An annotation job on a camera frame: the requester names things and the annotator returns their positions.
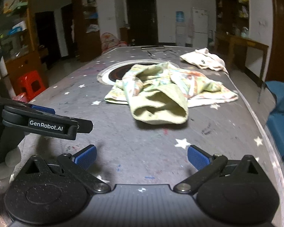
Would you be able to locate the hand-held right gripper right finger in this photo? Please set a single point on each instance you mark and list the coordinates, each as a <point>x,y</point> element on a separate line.
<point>198,157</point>

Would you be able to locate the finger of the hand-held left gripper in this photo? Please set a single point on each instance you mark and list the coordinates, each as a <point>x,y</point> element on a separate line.
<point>47,125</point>
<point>43,109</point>

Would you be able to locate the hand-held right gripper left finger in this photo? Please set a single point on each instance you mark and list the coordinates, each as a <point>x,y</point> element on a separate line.
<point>86,157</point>

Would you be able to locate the patterned green children's shirt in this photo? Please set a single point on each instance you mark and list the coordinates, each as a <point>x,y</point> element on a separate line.
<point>161,92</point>

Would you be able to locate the person's left hand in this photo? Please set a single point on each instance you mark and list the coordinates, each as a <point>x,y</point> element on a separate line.
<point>7,170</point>

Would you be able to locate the wooden display shelf with boxes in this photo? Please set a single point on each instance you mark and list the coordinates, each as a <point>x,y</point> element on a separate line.
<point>16,52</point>

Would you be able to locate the red plastic stool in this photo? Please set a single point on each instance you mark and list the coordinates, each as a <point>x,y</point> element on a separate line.
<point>29,82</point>

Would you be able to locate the grey star-print table cover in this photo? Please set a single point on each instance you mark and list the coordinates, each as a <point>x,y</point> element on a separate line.
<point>132,146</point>

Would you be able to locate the arched wooden shelf unit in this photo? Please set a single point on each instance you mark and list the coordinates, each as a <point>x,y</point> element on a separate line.
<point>87,42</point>

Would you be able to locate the round black induction cooktop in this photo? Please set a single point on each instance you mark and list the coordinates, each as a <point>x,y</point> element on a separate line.
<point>114,72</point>

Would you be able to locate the blue chair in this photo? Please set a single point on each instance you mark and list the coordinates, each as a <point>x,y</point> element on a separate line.
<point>279,120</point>

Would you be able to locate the polka-dot play tent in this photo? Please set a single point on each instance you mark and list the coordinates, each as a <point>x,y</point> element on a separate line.
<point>111,41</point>

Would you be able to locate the cream cloth garment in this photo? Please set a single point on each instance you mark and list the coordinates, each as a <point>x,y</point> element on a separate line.
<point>203,60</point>

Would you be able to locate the eyeglasses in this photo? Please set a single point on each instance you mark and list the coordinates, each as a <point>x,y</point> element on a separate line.
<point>166,51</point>

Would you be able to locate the flat dark phone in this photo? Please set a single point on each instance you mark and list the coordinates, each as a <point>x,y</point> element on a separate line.
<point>152,47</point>

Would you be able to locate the wooden desk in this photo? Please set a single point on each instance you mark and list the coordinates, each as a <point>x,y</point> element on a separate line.
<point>248,43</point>

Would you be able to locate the white water dispenser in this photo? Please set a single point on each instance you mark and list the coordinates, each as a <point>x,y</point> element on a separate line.
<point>180,32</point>

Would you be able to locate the white refrigerator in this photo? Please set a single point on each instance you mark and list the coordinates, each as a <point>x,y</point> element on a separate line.
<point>200,26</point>

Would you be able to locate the pale green jar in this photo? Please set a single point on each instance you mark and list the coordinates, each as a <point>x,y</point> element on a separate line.
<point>244,32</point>

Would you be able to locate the dark wooden entrance door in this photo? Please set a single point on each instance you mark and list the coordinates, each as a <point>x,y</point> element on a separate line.
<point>142,19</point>

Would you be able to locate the brown door with glass panel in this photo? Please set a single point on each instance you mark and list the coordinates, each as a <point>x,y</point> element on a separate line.
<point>280,33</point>

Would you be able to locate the white wall socket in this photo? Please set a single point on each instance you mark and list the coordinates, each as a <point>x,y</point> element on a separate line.
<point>263,23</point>

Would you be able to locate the dark wooden wall cabinet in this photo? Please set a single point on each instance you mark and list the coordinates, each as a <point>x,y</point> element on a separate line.
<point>229,7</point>

